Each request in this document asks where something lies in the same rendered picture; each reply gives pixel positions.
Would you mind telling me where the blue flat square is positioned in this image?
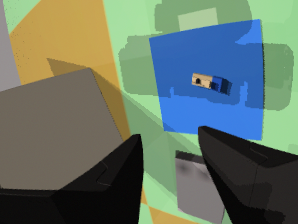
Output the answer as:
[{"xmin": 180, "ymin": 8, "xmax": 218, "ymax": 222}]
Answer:
[{"xmin": 149, "ymin": 19, "xmax": 263, "ymax": 141}]

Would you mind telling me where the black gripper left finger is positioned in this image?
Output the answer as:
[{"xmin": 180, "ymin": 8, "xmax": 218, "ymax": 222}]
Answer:
[{"xmin": 0, "ymin": 133, "xmax": 144, "ymax": 224}]

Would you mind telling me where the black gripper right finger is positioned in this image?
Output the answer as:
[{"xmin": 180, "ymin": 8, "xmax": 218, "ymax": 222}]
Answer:
[{"xmin": 198, "ymin": 125, "xmax": 298, "ymax": 224}]

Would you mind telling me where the beige panel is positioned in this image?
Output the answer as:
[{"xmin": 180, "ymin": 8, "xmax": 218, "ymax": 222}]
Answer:
[{"xmin": 0, "ymin": 68, "xmax": 124, "ymax": 190}]

